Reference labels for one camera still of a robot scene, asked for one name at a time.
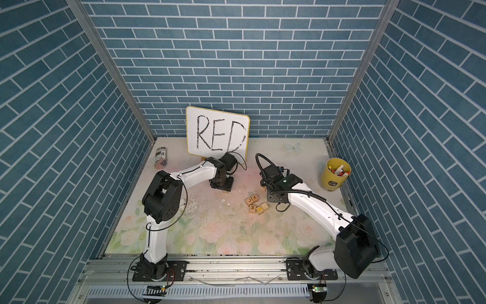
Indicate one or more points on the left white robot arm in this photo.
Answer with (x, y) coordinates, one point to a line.
(162, 202)

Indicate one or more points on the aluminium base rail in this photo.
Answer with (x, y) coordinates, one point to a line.
(231, 279)

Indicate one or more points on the yellow cup with markers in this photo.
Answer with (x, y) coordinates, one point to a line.
(336, 171)

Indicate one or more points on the white board yellow frame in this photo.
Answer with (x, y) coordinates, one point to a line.
(212, 133)

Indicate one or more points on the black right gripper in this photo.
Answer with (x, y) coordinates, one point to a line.
(269, 197)

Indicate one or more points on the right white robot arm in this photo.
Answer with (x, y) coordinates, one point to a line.
(355, 247)

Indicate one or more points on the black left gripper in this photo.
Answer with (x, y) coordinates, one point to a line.
(229, 187)

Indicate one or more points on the flag printed tin can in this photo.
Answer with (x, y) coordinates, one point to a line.
(160, 159)

